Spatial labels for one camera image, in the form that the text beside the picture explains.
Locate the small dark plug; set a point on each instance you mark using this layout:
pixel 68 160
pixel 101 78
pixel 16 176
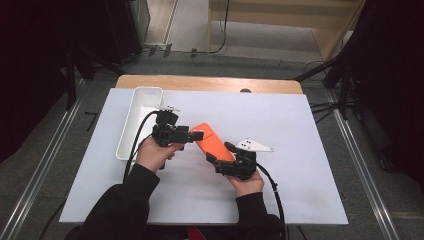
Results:
pixel 193 52

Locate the white plastic bin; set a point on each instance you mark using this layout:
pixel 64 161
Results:
pixel 140 120

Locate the black tripod stand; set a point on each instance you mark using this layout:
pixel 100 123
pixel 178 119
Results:
pixel 343 93

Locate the red garment with zipper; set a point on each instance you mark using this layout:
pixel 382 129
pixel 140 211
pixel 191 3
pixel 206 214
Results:
pixel 196 234

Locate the metal floor rail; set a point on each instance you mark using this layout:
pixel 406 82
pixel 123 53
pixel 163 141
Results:
pixel 33 186
pixel 363 166

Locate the dark cabinet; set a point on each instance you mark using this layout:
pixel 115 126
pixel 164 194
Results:
pixel 123 30

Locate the person's right hand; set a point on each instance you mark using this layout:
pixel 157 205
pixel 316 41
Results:
pixel 250 186

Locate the orange phone case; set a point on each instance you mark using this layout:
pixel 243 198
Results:
pixel 213 143

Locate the black curtain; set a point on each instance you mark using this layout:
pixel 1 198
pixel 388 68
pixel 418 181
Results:
pixel 33 66
pixel 393 83

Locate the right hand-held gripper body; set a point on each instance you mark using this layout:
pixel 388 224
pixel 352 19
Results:
pixel 243 165

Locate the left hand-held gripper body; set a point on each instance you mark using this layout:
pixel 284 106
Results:
pixel 165 133

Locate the dark round table grommet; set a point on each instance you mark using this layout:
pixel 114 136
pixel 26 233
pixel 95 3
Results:
pixel 245 90

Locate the black metal stand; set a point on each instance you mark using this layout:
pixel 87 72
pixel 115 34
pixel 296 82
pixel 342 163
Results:
pixel 70 83

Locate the light wooden shelf unit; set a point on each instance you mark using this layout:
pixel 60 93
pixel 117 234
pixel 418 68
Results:
pixel 333 36

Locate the wooden table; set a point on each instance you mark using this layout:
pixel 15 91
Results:
pixel 200 83

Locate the person's left hand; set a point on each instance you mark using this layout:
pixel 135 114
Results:
pixel 150 155

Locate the white board sheet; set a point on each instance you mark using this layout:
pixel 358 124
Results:
pixel 300 133

